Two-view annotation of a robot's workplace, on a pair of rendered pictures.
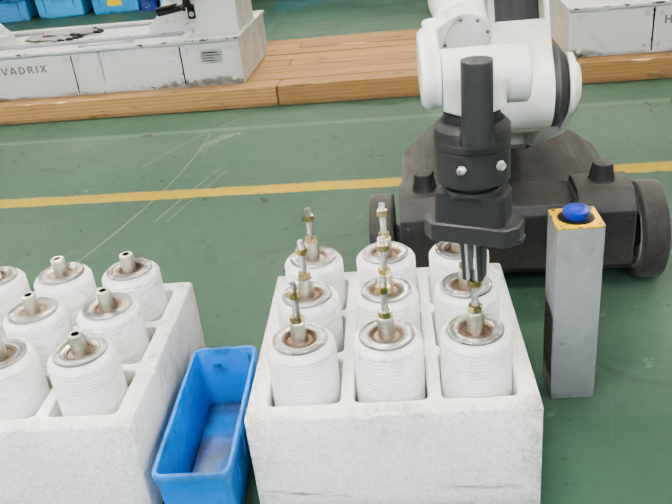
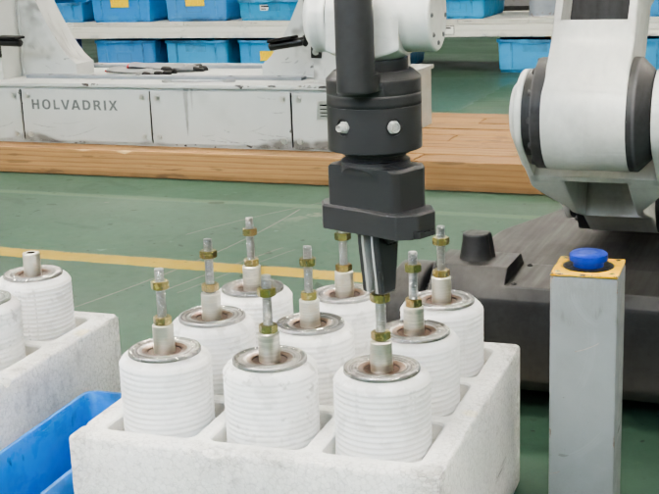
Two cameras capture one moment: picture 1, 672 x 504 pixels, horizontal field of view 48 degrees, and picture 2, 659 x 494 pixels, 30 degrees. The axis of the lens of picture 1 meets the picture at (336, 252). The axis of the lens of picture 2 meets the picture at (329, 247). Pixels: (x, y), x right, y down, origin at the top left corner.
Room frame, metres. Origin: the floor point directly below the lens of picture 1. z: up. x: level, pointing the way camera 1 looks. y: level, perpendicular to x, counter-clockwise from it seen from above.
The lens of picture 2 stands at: (-0.28, -0.41, 0.66)
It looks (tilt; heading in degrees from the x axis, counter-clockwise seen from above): 14 degrees down; 14
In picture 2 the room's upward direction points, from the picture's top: 2 degrees counter-clockwise
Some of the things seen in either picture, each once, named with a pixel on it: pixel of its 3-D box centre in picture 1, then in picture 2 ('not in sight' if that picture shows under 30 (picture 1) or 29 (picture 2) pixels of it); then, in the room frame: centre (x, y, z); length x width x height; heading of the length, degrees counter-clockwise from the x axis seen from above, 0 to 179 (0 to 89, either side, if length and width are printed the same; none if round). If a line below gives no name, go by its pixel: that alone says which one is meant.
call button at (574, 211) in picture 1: (576, 213); (588, 261); (1.01, -0.36, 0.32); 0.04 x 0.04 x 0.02
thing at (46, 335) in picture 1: (49, 359); not in sight; (1.02, 0.48, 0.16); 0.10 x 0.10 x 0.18
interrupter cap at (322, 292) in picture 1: (307, 294); (212, 317); (0.98, 0.05, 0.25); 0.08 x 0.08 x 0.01
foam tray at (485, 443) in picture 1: (392, 378); (316, 461); (0.96, -0.07, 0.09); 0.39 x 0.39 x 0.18; 84
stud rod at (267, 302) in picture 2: (384, 302); (267, 311); (0.85, -0.06, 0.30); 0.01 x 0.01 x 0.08
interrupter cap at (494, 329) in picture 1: (475, 329); (381, 369); (0.84, -0.17, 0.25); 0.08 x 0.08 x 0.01
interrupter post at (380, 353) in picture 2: (475, 321); (380, 356); (0.84, -0.17, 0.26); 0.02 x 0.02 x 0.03
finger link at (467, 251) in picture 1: (464, 255); (368, 257); (0.84, -0.16, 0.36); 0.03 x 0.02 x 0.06; 151
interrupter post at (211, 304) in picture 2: (306, 287); (211, 306); (0.98, 0.05, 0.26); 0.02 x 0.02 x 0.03
